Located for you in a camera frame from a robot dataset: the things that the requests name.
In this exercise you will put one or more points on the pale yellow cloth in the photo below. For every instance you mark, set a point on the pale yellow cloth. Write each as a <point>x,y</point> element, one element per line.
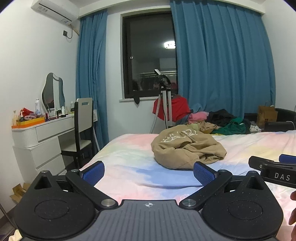
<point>194,127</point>

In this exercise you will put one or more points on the white patterned cloth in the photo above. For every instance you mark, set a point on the white patterned cloth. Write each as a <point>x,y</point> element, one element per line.
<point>255,129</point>

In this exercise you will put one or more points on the metal tripod stand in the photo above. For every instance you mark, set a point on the metal tripod stand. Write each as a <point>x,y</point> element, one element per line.
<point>163,85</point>

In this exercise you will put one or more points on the tan crumpled garment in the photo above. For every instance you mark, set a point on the tan crumpled garment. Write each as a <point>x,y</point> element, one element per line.
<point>209,127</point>

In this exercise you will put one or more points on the wavy vanity mirror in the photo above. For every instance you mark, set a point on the wavy vanity mirror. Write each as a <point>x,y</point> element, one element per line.
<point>49,92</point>

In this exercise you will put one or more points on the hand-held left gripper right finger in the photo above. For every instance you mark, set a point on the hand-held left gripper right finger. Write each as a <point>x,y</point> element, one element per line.
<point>203,173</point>

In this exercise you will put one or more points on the wide blue curtain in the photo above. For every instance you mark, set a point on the wide blue curtain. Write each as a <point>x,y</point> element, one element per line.
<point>222,58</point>

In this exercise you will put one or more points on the khaki hoodie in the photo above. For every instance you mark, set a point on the khaki hoodie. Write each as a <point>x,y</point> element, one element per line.
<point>185,141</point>

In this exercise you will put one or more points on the pink clothes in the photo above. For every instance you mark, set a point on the pink clothes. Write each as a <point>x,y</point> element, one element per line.
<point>197,117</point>

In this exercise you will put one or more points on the black and white chair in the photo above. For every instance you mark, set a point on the black and white chair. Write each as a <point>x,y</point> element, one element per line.
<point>84,115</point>

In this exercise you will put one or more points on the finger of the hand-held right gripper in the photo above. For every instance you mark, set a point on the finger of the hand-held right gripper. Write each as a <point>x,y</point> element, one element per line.
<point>288,158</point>
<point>259,161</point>

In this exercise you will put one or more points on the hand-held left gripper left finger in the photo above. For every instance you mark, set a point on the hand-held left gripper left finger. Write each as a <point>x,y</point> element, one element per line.
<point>93,173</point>

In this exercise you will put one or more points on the orange storage box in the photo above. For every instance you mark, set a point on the orange storage box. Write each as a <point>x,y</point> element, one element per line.
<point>30,121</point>

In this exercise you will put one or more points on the cardboard box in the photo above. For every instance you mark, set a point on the cardboard box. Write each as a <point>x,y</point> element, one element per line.
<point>19,192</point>

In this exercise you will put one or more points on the pastel rainbow bed sheet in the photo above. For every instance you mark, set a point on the pastel rainbow bed sheet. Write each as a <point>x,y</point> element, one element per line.
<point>129,157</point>

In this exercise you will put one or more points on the small white pump bottle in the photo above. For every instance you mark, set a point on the small white pump bottle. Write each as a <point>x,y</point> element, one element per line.
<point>63,110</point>

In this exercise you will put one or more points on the red packet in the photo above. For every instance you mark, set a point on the red packet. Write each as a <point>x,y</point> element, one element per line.
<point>26,111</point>

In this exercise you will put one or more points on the dark framed window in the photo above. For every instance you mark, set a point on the dark framed window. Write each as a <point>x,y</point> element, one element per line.
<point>148,53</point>

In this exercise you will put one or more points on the white air conditioner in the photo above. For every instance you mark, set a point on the white air conditioner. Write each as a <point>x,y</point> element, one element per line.
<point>54,10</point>

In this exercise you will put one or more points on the white dressing table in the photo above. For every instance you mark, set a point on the white dressing table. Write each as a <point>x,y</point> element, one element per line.
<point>48,139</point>

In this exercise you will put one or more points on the black wall socket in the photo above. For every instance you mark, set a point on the black wall socket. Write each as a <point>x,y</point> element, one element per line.
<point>66,33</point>

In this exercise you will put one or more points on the thin metal rod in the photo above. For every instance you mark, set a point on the thin metal rod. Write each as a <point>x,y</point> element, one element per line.
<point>8,217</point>

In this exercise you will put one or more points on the white spray bottle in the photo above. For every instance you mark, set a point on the white spray bottle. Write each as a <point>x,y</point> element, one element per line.
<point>38,107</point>

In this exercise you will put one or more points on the red garment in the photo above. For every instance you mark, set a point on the red garment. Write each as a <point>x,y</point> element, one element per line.
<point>179,107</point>

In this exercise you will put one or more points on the person's right hand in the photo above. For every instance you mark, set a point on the person's right hand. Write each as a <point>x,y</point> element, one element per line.
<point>293,215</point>

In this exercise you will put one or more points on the black sofa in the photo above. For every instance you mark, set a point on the black sofa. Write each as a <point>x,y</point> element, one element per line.
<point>285,115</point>

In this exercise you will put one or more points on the black clothes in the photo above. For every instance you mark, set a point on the black clothes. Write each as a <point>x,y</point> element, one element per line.
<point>220,117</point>

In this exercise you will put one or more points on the narrow blue curtain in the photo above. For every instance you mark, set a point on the narrow blue curtain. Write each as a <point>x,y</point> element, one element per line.
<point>92,69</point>

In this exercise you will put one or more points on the brown paper bag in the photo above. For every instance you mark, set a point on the brown paper bag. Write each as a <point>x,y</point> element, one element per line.
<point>267,115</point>

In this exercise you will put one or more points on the green garment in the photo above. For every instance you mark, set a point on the green garment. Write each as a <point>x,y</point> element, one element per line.
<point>231,127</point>

